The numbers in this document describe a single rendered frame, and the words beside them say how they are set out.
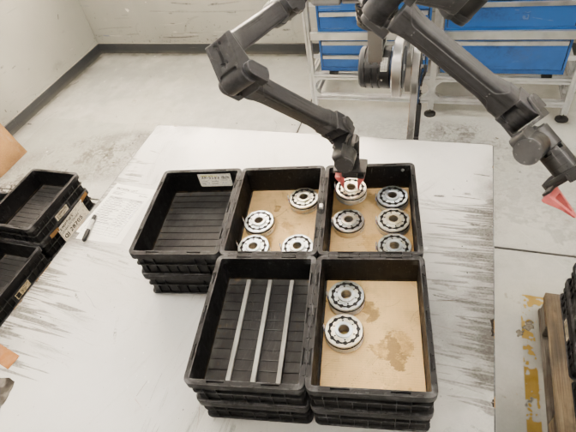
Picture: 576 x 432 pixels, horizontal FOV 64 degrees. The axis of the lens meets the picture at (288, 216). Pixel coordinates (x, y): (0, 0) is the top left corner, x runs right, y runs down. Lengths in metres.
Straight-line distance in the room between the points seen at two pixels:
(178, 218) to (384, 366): 0.90
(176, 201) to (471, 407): 1.18
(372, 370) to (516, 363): 1.12
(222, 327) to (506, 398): 1.28
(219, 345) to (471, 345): 0.72
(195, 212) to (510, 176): 1.97
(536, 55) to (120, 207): 2.53
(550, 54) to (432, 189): 1.65
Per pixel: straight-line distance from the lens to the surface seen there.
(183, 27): 4.75
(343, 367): 1.26
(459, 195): 1.85
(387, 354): 1.28
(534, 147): 1.05
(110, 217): 2.06
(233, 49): 1.13
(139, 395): 1.52
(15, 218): 2.72
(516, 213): 2.82
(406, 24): 1.04
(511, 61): 3.30
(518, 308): 2.43
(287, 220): 1.58
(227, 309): 1.40
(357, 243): 1.49
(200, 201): 1.75
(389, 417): 1.25
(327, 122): 1.33
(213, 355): 1.34
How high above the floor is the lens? 1.97
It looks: 45 degrees down
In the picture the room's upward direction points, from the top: 12 degrees counter-clockwise
